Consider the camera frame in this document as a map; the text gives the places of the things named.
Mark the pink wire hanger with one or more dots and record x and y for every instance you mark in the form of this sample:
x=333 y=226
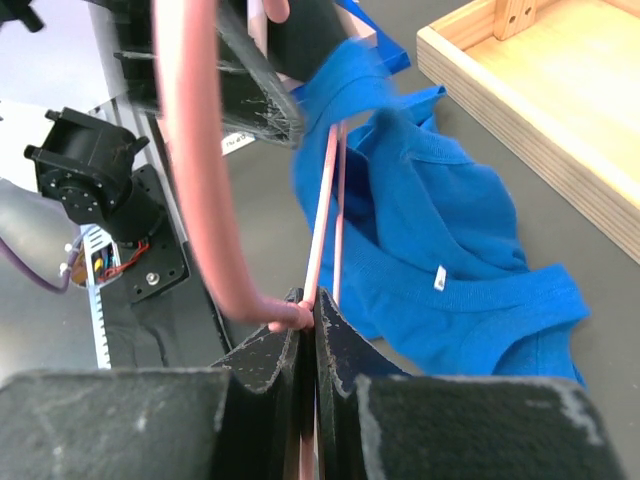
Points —
x=185 y=43

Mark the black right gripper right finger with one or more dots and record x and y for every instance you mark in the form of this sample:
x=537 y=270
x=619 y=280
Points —
x=375 y=421

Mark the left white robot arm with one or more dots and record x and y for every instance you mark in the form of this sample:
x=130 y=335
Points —
x=87 y=164

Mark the blue tank top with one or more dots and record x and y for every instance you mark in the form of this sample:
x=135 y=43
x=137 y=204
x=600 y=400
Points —
x=431 y=259

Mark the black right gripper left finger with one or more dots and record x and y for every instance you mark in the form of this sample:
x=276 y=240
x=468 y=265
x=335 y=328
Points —
x=238 y=418

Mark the wooden clothes rack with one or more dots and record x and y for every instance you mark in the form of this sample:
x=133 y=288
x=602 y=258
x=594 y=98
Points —
x=557 y=82

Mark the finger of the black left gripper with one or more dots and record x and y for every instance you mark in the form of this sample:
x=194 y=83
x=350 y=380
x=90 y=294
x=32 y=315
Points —
x=254 y=100
x=299 y=46

